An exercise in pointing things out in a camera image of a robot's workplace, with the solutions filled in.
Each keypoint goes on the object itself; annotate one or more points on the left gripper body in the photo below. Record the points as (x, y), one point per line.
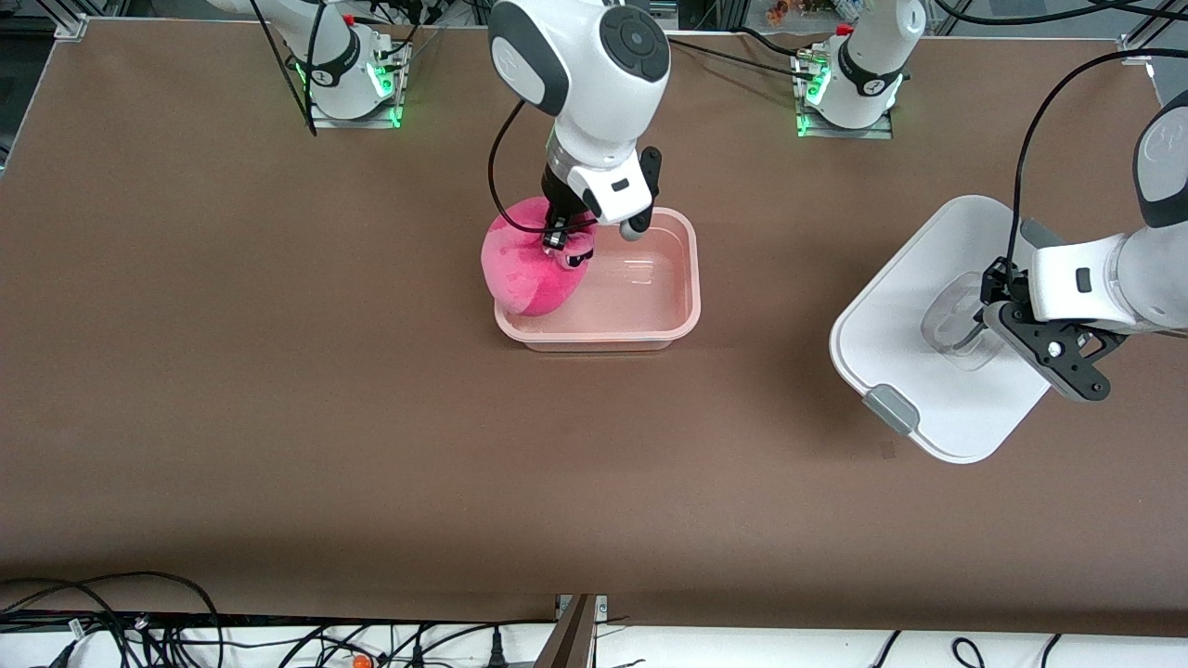
(1000, 286)

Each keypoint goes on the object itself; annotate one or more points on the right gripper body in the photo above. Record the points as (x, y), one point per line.
(559, 206)

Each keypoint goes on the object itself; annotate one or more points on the pink plush toy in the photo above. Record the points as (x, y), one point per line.
(529, 274)

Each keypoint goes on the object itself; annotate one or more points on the white box lid grey latches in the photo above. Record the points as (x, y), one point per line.
(914, 343)

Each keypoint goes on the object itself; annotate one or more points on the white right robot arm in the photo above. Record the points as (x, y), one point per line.
(594, 74)

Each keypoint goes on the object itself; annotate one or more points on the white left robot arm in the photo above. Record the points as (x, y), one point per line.
(872, 56)

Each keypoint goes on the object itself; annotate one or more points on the pink plastic box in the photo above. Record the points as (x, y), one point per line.
(640, 297)

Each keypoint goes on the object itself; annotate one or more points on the colourful background items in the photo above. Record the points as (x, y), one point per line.
(817, 7)

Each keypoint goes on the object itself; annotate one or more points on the black power plug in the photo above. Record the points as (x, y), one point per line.
(497, 649)

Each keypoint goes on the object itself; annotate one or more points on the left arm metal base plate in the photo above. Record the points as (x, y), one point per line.
(886, 133)

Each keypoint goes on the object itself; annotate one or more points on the aluminium frame profile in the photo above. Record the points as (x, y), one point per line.
(1137, 42)

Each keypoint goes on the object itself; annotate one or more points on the aluminium profile post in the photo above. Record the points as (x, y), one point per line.
(575, 640)

